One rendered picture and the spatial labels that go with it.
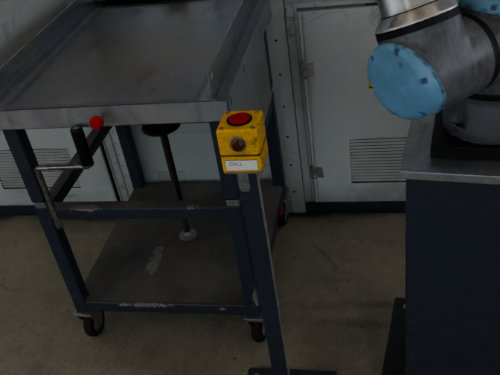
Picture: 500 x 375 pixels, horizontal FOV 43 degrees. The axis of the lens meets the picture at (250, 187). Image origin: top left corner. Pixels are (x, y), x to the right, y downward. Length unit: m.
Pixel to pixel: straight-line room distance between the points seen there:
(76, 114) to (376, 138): 1.07
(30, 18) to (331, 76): 0.95
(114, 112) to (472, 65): 0.80
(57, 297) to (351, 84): 1.25
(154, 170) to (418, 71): 1.52
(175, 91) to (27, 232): 1.37
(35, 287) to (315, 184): 1.08
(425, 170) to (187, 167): 1.28
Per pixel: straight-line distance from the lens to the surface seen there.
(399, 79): 1.15
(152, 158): 2.42
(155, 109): 1.49
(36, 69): 1.83
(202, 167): 2.39
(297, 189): 2.38
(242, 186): 1.29
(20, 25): 2.07
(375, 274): 2.16
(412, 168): 1.31
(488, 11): 1.24
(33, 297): 2.40
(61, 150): 2.53
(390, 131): 2.20
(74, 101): 1.59
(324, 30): 2.05
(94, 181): 2.56
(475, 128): 1.33
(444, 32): 1.15
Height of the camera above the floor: 1.48
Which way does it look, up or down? 34 degrees down
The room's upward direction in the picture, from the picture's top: 9 degrees counter-clockwise
